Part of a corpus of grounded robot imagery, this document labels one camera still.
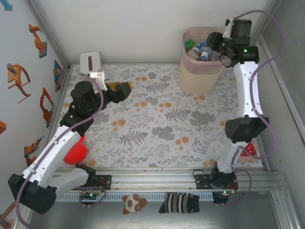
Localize aluminium extrusion base rails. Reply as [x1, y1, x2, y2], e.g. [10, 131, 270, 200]
[22, 167, 289, 193]

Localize black white striped sock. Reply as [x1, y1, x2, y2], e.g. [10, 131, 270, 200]
[158, 192, 201, 214]

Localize white slotted cable duct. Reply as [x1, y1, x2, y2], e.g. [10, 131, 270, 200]
[56, 192, 214, 201]

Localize floral patterned tablecloth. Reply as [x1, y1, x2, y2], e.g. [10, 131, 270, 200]
[46, 63, 265, 169]

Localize orange claw wall sticker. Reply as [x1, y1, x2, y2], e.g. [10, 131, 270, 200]
[6, 63, 31, 104]

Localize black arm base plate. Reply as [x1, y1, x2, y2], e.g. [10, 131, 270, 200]
[69, 175, 112, 191]
[195, 174, 239, 191]

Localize beige slotted plastic bin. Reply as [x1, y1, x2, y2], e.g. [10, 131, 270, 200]
[180, 27, 226, 95]

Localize red plush toy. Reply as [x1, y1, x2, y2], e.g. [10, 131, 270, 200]
[63, 135, 88, 166]

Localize white tissue box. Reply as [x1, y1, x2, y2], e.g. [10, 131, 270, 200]
[79, 51, 103, 78]

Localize blue label bottle white cap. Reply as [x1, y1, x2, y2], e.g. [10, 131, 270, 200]
[199, 40, 212, 62]

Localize brown white panda plush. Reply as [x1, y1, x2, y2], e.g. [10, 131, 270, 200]
[122, 193, 148, 215]

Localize pink pig plush toy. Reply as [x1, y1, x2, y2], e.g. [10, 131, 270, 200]
[238, 140, 260, 164]

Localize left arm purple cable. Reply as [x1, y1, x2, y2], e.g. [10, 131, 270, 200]
[14, 73, 104, 229]

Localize slim clear bottle white cap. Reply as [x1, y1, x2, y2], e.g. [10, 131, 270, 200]
[187, 46, 201, 61]

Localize blue orange wall sticker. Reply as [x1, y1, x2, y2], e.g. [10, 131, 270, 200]
[53, 59, 63, 93]

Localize small controller board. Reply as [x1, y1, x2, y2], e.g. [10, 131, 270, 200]
[79, 190, 103, 201]
[212, 190, 235, 205]

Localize aluminium corner post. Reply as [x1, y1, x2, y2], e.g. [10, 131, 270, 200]
[25, 0, 72, 71]
[250, 0, 285, 43]

